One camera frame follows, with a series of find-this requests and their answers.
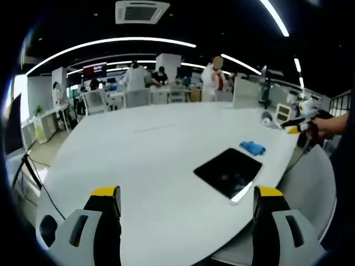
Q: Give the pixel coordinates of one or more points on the black monitor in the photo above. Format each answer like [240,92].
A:
[13,124]

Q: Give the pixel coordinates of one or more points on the blue cleaning cloth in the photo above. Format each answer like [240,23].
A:
[252,147]

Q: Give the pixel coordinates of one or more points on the ceiling air conditioner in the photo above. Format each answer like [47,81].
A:
[142,11]

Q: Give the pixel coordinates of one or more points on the red wall screen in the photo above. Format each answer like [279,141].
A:
[95,70]

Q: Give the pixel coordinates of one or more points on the yellow bag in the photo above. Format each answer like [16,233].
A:
[40,130]

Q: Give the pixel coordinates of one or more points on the small green plant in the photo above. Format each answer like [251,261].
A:
[38,110]

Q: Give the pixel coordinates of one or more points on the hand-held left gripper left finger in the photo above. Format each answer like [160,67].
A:
[83,238]

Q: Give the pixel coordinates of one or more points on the white partition board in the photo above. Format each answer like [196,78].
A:
[247,92]

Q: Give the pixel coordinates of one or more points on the white mesh office chair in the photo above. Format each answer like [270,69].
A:
[313,183]

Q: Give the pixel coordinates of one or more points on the person's right hand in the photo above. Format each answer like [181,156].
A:
[314,130]

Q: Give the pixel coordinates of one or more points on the white storage rack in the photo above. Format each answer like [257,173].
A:
[283,112]

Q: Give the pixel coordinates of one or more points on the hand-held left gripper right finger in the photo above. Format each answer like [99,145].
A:
[288,238]

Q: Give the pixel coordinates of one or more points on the black stair railing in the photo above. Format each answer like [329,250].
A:
[340,104]

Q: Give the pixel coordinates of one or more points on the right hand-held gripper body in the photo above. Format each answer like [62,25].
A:
[307,106]

